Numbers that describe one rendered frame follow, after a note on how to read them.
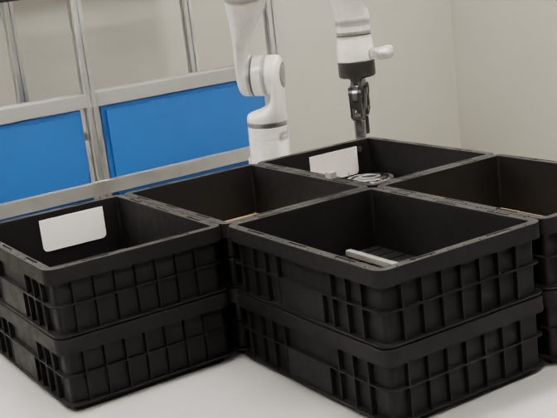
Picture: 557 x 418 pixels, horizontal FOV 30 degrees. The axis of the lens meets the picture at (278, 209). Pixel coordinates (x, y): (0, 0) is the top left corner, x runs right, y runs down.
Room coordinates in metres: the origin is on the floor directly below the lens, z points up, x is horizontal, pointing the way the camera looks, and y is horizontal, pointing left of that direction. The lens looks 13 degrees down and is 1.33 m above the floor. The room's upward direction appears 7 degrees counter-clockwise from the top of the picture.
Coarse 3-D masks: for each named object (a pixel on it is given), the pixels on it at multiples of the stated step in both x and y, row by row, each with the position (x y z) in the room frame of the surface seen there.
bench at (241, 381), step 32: (0, 384) 1.62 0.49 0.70; (32, 384) 1.61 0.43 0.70; (160, 384) 1.54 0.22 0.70; (192, 384) 1.53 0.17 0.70; (224, 384) 1.51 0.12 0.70; (256, 384) 1.50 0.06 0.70; (288, 384) 1.48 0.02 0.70; (512, 384) 1.39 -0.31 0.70; (544, 384) 1.38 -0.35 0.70; (0, 416) 1.49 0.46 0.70; (32, 416) 1.47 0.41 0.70; (64, 416) 1.46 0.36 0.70; (96, 416) 1.45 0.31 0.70; (128, 416) 1.43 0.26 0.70; (160, 416) 1.42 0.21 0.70; (192, 416) 1.41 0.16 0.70; (224, 416) 1.39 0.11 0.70; (256, 416) 1.38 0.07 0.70; (288, 416) 1.37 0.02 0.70; (320, 416) 1.36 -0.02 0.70; (352, 416) 1.35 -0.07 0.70; (448, 416) 1.31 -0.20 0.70; (480, 416) 1.30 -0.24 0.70; (512, 416) 1.29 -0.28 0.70; (544, 416) 1.28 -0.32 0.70
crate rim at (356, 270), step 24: (360, 192) 1.73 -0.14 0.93; (384, 192) 1.71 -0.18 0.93; (264, 216) 1.63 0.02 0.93; (504, 216) 1.47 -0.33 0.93; (240, 240) 1.57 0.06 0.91; (264, 240) 1.50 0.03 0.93; (480, 240) 1.36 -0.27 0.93; (504, 240) 1.38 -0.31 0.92; (528, 240) 1.40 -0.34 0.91; (312, 264) 1.40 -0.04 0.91; (336, 264) 1.35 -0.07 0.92; (360, 264) 1.31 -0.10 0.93; (408, 264) 1.29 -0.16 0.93; (432, 264) 1.31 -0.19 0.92; (456, 264) 1.33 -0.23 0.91
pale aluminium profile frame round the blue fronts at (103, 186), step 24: (72, 0) 3.76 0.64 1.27; (72, 24) 3.76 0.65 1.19; (192, 24) 4.78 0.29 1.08; (264, 24) 4.24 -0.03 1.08; (192, 48) 4.78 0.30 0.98; (192, 72) 4.76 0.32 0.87; (24, 96) 4.32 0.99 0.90; (264, 96) 4.22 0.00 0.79; (96, 120) 3.77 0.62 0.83; (96, 144) 3.76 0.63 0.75; (96, 168) 3.75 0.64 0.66; (168, 168) 3.89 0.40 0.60; (192, 168) 3.95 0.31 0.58; (48, 192) 3.64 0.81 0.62; (72, 192) 3.67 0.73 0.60; (96, 192) 3.72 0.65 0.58; (0, 216) 3.52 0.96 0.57
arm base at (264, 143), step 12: (252, 132) 2.34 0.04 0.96; (264, 132) 2.32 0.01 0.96; (276, 132) 2.33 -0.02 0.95; (252, 144) 2.35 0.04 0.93; (264, 144) 2.32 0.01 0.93; (276, 144) 2.33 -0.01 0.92; (288, 144) 2.36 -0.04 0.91; (252, 156) 2.35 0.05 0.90; (264, 156) 2.33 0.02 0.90; (276, 156) 2.33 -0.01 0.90
